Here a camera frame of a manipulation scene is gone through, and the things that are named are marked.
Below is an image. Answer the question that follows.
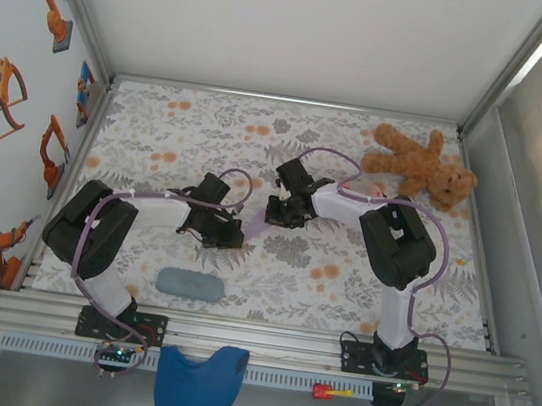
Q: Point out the grey blue fabric pouch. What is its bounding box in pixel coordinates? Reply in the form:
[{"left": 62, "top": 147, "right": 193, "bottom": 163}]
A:
[{"left": 153, "top": 265, "right": 228, "bottom": 304}]

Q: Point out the thin aluminium frame rail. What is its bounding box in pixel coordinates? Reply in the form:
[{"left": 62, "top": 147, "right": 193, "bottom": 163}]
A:
[{"left": 111, "top": 71, "right": 465, "bottom": 130}]

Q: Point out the purple paper sheet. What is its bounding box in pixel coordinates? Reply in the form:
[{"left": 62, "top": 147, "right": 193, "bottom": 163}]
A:
[{"left": 240, "top": 207, "right": 276, "bottom": 245}]

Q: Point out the blue orange grey wall sticker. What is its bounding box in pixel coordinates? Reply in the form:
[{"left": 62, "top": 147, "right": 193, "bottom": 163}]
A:
[{"left": 70, "top": 59, "right": 99, "bottom": 131}]

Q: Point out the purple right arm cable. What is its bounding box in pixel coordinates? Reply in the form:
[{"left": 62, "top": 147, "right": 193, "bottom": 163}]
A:
[{"left": 263, "top": 144, "right": 482, "bottom": 406}]

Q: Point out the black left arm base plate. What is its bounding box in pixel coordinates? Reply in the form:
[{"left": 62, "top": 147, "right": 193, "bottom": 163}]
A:
[{"left": 74, "top": 302, "right": 170, "bottom": 350}]

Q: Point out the pink plush doll red swimsuit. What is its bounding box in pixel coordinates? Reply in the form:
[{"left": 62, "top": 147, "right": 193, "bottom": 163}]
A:
[{"left": 341, "top": 175, "right": 391, "bottom": 200}]

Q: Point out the floral print tablecloth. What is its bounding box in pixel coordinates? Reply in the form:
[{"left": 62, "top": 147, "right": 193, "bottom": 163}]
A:
[{"left": 31, "top": 70, "right": 519, "bottom": 355}]

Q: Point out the aluminium frame post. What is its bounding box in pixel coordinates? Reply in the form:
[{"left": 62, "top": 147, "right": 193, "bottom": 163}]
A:
[
  {"left": 18, "top": 0, "right": 129, "bottom": 91},
  {"left": 454, "top": 0, "right": 542, "bottom": 151}
]

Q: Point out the brown teddy bear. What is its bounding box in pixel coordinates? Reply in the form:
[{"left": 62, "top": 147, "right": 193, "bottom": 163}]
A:
[{"left": 354, "top": 119, "right": 485, "bottom": 216}]

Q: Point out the wide aluminium table rail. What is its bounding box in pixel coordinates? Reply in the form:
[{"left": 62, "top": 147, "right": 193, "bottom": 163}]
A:
[{"left": 0, "top": 283, "right": 533, "bottom": 404}]

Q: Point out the red yellow small tool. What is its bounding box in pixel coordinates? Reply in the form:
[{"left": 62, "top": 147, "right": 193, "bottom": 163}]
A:
[{"left": 311, "top": 381, "right": 356, "bottom": 405}]

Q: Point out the white slotted cable duct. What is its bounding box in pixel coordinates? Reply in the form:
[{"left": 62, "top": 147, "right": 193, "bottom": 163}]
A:
[{"left": 0, "top": 330, "right": 376, "bottom": 403}]

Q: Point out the aluminium table side rail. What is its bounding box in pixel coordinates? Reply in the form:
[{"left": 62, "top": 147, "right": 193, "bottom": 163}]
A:
[
  {"left": 427, "top": 127, "right": 532, "bottom": 357},
  {"left": 10, "top": 74, "right": 120, "bottom": 303}
]

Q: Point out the blue fabric cap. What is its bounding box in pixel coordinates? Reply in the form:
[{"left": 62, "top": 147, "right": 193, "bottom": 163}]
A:
[{"left": 151, "top": 336, "right": 251, "bottom": 406}]

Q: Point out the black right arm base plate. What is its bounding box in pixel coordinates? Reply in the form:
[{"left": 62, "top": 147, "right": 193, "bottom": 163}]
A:
[{"left": 336, "top": 338, "right": 432, "bottom": 386}]

